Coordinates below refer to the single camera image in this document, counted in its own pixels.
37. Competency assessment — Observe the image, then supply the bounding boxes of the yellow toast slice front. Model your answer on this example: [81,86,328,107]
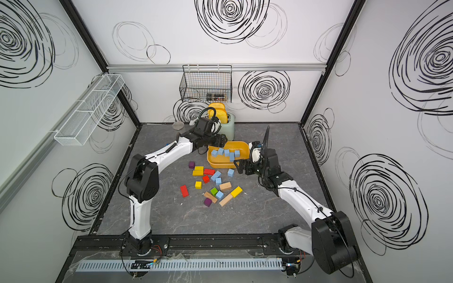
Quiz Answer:
[215,109,228,124]

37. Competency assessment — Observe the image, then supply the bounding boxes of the white wire wall shelf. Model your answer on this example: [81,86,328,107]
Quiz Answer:
[54,74,125,146]

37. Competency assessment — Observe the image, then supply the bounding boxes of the red block left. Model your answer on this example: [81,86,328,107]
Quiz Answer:
[180,185,189,198]

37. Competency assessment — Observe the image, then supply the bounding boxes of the black wire wall basket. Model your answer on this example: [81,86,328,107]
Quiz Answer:
[179,64,233,103]

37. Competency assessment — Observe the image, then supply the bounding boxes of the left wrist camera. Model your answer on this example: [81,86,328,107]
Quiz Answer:
[211,118,221,134]

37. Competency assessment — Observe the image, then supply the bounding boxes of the yellow toast slice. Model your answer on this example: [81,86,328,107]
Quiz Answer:
[208,103,225,111]
[215,109,228,124]

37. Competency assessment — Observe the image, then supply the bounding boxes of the long yellow block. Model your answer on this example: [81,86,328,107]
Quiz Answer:
[231,186,243,198]

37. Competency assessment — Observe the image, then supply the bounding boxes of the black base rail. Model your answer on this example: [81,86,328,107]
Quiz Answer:
[72,232,319,256]

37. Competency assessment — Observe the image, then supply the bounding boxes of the thin wood plank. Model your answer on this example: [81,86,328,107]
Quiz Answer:
[204,192,218,203]

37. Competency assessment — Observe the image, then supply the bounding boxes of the yellow plastic tub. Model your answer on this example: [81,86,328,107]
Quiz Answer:
[206,141,250,169]

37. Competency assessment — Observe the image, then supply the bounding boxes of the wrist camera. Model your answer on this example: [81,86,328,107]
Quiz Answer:
[211,118,221,134]
[248,141,263,163]

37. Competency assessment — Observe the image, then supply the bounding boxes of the purple cube bottom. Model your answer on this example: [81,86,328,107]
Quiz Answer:
[204,198,212,207]

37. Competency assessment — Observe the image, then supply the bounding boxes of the yellow toast slice back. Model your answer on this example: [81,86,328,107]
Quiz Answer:
[208,103,225,111]

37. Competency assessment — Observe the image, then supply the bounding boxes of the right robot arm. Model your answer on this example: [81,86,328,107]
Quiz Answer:
[233,147,361,274]

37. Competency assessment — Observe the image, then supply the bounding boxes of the yellow bar block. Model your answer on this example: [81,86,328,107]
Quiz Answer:
[192,170,204,176]

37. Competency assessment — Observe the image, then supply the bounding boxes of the long red block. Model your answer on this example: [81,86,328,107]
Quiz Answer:
[204,169,216,176]

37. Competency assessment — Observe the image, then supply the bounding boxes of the long natural wood plank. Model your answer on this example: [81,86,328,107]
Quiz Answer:
[219,194,234,207]

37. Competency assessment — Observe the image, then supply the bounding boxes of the natural wood block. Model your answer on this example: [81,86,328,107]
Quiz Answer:
[219,182,232,192]

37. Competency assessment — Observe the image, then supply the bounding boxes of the mint green toaster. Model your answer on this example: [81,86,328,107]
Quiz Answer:
[218,113,235,141]

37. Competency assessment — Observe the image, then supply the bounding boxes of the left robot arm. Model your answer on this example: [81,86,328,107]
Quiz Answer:
[125,117,228,254]

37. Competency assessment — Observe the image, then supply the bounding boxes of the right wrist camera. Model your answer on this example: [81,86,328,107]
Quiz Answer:
[248,141,263,163]

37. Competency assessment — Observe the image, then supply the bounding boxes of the white slotted cable duct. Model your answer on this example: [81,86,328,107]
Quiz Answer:
[75,258,284,272]

